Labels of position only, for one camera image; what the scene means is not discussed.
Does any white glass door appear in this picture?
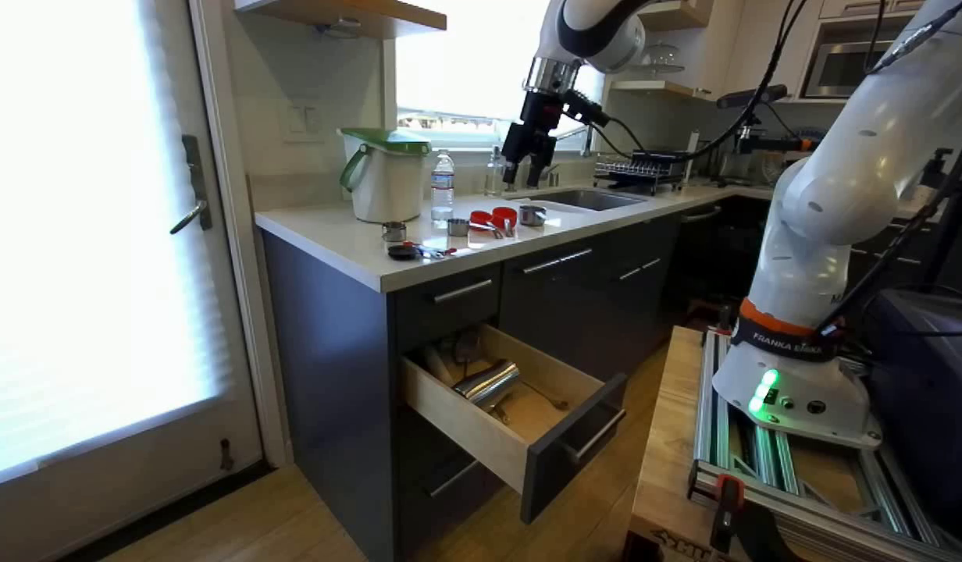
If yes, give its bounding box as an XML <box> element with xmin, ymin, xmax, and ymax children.
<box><xmin>0</xmin><ymin>0</ymin><xmax>262</xmax><ymax>562</ymax></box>

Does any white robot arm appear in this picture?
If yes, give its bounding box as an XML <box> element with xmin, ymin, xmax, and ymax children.
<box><xmin>504</xmin><ymin>0</ymin><xmax>962</xmax><ymax>450</ymax></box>

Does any white bin green lid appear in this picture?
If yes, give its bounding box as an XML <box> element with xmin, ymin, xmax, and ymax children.
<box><xmin>340</xmin><ymin>127</ymin><xmax>432</xmax><ymax>223</ymax></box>

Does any black door handle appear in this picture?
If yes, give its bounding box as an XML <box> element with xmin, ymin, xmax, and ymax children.
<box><xmin>168</xmin><ymin>133</ymin><xmax>214</xmax><ymax>233</ymax></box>

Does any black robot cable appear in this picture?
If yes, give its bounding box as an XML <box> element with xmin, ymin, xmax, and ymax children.
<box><xmin>595</xmin><ymin>0</ymin><xmax>813</xmax><ymax>169</ymax></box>

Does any open wooden drawer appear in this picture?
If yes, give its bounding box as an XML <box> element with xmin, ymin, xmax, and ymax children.
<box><xmin>402</xmin><ymin>328</ymin><xmax>625</xmax><ymax>520</ymax></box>

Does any clear plastic water bottle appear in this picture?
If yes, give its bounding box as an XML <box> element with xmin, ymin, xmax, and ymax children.
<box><xmin>432</xmin><ymin>152</ymin><xmax>455</xmax><ymax>223</ymax></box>

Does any kitchen sink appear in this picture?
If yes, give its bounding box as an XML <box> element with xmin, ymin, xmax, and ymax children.
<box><xmin>531</xmin><ymin>188</ymin><xmax>648</xmax><ymax>212</ymax></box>

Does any large steel measuring cup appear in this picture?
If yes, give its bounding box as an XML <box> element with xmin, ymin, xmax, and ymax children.
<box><xmin>519</xmin><ymin>204</ymin><xmax>546</xmax><ymax>229</ymax></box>

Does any large red measuring cup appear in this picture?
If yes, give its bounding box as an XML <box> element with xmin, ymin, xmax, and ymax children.
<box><xmin>493</xmin><ymin>206</ymin><xmax>519</xmax><ymax>230</ymax></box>

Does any black round lid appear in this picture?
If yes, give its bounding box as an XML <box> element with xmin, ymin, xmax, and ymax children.
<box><xmin>389</xmin><ymin>244</ymin><xmax>423</xmax><ymax>261</ymax></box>

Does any small red measuring cup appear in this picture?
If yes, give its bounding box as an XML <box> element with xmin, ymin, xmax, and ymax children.
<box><xmin>468</xmin><ymin>209</ymin><xmax>493</xmax><ymax>230</ymax></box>

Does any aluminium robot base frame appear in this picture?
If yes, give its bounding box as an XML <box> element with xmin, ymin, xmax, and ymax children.
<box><xmin>686</xmin><ymin>331</ymin><xmax>962</xmax><ymax>562</ymax></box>

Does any dark kitchen cabinet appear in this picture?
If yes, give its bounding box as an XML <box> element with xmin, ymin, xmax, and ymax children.
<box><xmin>259</xmin><ymin>196</ymin><xmax>745</xmax><ymax>562</ymax></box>

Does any small steel measuring cup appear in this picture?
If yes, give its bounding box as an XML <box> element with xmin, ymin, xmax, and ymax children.
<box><xmin>447</xmin><ymin>217</ymin><xmax>473</xmax><ymax>237</ymax></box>

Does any wooden wall shelf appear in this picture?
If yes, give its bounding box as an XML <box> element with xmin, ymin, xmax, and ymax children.
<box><xmin>234</xmin><ymin>0</ymin><xmax>447</xmax><ymax>38</ymax></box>

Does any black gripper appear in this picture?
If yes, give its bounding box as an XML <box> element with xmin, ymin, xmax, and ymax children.
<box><xmin>504</xmin><ymin>91</ymin><xmax>610</xmax><ymax>188</ymax></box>

